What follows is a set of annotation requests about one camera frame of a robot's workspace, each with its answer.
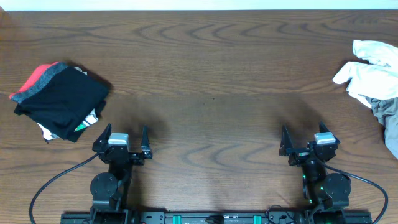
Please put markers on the black mounting rail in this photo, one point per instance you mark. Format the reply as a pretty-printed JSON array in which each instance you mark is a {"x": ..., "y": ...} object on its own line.
[{"x": 272, "y": 216}]

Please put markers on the black folded garment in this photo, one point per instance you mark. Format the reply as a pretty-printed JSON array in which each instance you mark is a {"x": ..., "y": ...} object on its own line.
[{"x": 61, "y": 99}]

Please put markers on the white printed t-shirt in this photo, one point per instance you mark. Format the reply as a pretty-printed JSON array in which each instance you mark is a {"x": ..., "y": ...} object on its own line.
[{"x": 377, "y": 78}]

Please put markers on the white green folded garment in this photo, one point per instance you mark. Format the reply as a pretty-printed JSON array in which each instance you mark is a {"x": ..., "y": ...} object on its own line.
[{"x": 88, "y": 121}]

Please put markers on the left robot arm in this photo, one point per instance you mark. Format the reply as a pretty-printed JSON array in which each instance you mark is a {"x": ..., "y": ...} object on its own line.
[{"x": 110, "y": 189}]

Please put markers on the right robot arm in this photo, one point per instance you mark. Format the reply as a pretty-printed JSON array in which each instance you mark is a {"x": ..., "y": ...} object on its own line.
[{"x": 328, "y": 194}]

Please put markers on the grey garment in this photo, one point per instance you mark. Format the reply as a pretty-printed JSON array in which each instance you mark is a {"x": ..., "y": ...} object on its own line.
[{"x": 386, "y": 113}]

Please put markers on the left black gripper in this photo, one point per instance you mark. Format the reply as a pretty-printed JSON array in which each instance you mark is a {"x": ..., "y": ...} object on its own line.
[{"x": 125, "y": 155}]

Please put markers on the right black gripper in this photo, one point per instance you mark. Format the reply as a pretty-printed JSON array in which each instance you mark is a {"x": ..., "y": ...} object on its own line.
[{"x": 286, "y": 149}]

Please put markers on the red folded garment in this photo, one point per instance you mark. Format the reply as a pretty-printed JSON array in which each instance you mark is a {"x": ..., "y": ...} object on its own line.
[{"x": 37, "y": 73}]

